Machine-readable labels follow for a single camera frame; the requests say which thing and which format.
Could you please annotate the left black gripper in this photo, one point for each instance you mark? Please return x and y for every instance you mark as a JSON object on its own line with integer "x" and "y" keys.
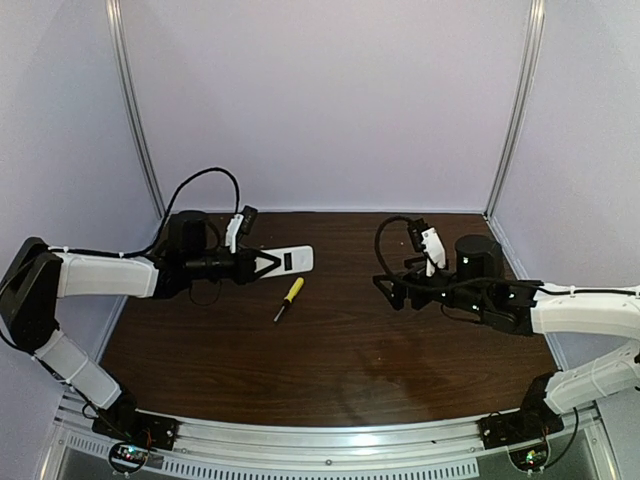
{"x": 245, "y": 265}

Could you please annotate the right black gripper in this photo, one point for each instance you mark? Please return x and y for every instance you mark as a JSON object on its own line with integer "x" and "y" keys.
{"x": 407, "y": 286}

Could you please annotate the white red remote control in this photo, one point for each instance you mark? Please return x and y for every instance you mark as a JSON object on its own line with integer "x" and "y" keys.
{"x": 295, "y": 260}

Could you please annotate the yellow handled screwdriver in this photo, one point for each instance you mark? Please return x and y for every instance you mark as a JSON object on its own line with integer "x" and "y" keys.
{"x": 289, "y": 297}

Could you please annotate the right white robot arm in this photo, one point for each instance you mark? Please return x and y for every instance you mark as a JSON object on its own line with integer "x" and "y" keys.
{"x": 599, "y": 311}

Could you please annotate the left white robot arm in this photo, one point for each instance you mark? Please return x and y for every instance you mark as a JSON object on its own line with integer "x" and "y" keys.
{"x": 41, "y": 275}

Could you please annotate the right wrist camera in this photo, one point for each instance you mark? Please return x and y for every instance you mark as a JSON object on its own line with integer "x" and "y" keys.
{"x": 426, "y": 241}

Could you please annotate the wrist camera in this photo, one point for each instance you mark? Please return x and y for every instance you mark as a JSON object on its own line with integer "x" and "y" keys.
{"x": 239, "y": 226}
{"x": 426, "y": 241}

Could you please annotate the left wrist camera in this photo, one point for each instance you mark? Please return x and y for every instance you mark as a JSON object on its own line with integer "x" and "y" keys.
{"x": 239, "y": 226}

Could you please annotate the front aluminium rail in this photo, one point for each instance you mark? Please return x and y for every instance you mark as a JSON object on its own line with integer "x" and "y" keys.
{"x": 449, "y": 449}

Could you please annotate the right aluminium frame post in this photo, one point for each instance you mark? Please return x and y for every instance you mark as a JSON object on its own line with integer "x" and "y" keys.
{"x": 524, "y": 85}

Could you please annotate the aluminium frame post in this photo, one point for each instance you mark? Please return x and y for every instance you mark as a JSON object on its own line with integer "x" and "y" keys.
{"x": 132, "y": 110}
{"x": 524, "y": 85}

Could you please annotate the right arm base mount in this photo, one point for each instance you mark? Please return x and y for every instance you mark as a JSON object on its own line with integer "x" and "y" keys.
{"x": 534, "y": 420}

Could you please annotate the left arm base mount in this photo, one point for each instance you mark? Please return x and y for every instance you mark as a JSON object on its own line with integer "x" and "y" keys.
{"x": 137, "y": 434}

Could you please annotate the left aluminium frame post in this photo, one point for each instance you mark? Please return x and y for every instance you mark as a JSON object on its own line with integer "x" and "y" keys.
{"x": 132, "y": 110}

